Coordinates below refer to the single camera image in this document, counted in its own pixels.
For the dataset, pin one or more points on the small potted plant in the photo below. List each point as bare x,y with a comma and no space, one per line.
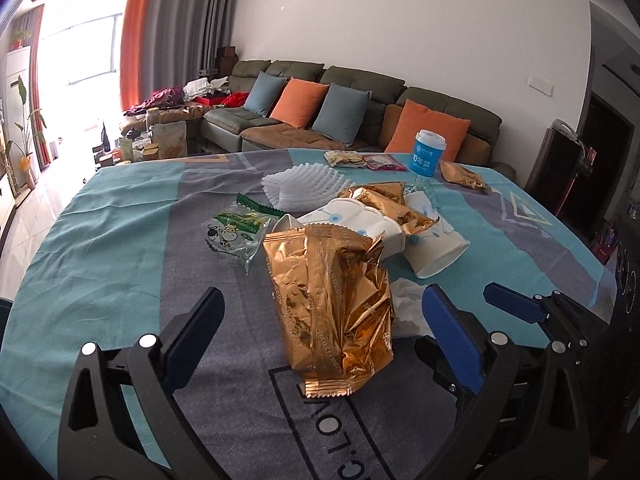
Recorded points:
21,37

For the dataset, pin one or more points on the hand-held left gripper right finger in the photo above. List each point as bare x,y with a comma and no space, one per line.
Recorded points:
450,332

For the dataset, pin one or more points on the white paper cup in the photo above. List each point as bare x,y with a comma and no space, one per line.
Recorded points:
440,252

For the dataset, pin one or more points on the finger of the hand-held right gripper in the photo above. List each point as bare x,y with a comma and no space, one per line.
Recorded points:
435,360
510,302

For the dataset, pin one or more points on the teal and grey tablecloth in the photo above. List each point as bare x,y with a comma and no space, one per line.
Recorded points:
125,260

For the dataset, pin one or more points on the blue cushion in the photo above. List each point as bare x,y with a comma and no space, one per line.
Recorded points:
342,112
264,94

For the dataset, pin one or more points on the clear cookie packet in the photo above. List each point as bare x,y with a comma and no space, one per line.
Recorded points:
344,159

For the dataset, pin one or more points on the brown boxes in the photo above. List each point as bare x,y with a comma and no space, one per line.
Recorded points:
227,60

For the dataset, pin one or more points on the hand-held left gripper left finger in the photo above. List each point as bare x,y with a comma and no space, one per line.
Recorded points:
195,332

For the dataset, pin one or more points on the white paper bowl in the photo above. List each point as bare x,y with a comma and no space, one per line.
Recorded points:
350,220

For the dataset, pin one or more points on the orange cushion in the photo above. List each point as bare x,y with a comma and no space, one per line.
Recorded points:
435,127
300,102

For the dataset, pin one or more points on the yellow flowers in vase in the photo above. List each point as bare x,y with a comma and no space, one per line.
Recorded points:
25,172

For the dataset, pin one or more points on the small gold foil wrapper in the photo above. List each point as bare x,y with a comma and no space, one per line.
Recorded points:
462,176

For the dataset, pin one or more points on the maroon clothes pile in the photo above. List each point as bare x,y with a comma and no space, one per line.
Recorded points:
152,99

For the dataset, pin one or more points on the white crumpled tissue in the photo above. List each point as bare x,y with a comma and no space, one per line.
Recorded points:
407,305

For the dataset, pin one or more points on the green sofa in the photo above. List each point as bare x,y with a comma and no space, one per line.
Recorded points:
360,77

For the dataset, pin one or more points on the white foam fruit net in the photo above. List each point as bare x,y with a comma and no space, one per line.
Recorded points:
305,185

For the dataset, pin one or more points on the crumpled gold foil wrapper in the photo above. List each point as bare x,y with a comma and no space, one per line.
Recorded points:
380,200

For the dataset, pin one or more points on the red snack packet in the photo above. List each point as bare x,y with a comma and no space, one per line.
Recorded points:
382,162

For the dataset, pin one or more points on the narrow orange and grey curtain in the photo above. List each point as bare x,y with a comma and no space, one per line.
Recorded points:
37,85

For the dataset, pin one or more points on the red cloth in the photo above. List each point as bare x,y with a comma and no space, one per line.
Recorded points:
235,99

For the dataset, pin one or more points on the large gold foil wrapper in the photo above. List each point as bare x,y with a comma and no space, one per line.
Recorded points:
325,300

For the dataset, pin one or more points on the white standing air conditioner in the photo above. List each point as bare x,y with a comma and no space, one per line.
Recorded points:
17,67

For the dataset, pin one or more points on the blue and white canister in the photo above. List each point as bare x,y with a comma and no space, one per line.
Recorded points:
426,152

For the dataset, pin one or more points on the clear green printed plastic bag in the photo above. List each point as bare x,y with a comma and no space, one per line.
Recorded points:
232,232

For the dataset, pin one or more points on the large leaf floor plant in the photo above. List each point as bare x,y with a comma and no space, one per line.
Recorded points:
22,120

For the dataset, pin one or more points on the white wall switch panel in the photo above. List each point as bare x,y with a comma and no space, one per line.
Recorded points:
543,85

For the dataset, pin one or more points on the window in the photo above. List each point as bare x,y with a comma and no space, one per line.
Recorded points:
80,50

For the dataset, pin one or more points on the brown paper bag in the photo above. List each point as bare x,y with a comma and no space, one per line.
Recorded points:
170,142

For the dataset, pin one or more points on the white folded clothes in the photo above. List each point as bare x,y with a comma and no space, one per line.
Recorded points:
202,86

